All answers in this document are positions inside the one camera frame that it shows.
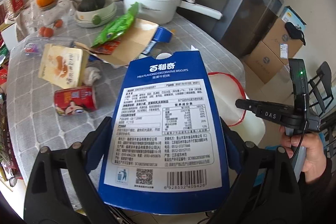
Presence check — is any dark green pumpkin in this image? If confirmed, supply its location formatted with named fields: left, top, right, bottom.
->
left=77, top=0, right=105, bottom=12

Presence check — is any grey checked tablecloth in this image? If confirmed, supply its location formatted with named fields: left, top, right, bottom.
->
left=2, top=0, right=245, bottom=184

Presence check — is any red snack packet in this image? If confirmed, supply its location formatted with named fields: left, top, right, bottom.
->
left=90, top=40, right=121, bottom=55

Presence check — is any red drink can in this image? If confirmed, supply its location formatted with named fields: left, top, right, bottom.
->
left=54, top=86, right=97, bottom=116

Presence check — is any green snack bag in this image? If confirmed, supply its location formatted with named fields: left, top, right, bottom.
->
left=91, top=2, right=139, bottom=47

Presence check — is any cream snack pouch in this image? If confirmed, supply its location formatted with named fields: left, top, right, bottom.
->
left=38, top=44, right=89, bottom=89

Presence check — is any white trash bin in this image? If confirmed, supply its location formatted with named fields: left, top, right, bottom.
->
left=208, top=72, right=265, bottom=145

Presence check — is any clear plastic bottle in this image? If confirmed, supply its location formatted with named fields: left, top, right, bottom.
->
left=23, top=36, right=77, bottom=56

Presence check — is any black chair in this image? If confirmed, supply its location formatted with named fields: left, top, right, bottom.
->
left=307, top=61, right=336, bottom=151

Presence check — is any right hand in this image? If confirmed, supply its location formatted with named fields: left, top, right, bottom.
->
left=279, top=126, right=327, bottom=184

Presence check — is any blue biscuit box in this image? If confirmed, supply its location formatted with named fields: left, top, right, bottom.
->
left=98, top=51, right=230, bottom=215

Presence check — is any dark blue carton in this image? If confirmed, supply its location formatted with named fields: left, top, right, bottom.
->
left=142, top=26, right=173, bottom=55

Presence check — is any cardboard box stack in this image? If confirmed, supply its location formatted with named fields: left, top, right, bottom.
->
left=244, top=6, right=306, bottom=83

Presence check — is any red labelled spice jar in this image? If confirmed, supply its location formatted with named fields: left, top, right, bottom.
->
left=10, top=0, right=24, bottom=14

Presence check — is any brown cardboard envelope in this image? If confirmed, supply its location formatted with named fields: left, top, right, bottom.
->
left=75, top=19, right=159, bottom=68

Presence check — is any white tissue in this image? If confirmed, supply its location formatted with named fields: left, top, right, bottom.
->
left=83, top=67, right=101, bottom=86

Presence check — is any cream bowl with plates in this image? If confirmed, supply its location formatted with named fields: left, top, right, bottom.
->
left=74, top=0, right=117, bottom=28

